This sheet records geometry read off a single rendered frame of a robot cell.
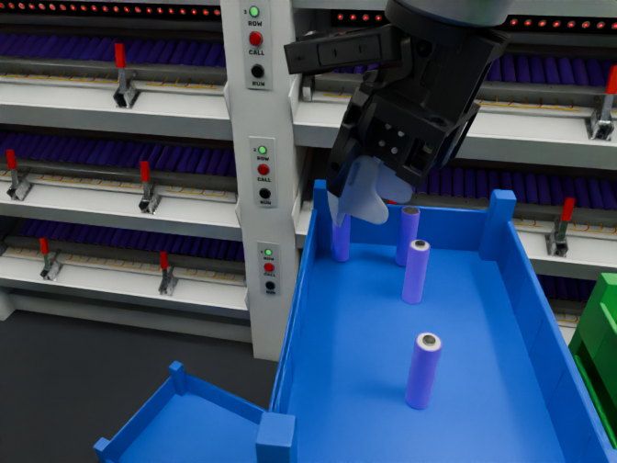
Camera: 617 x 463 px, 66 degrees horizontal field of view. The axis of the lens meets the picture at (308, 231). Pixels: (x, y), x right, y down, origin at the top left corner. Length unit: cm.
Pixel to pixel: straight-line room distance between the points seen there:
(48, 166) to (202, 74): 39
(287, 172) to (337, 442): 49
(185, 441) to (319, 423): 60
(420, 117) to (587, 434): 23
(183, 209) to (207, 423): 40
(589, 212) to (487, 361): 51
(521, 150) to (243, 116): 40
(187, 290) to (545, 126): 71
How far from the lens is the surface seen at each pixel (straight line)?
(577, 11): 71
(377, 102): 37
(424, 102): 37
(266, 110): 72
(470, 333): 45
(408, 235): 48
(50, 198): 102
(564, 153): 76
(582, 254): 87
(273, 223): 81
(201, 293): 100
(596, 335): 59
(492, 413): 40
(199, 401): 100
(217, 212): 86
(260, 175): 77
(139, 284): 105
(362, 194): 42
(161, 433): 97
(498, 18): 35
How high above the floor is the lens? 79
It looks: 34 degrees down
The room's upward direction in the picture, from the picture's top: straight up
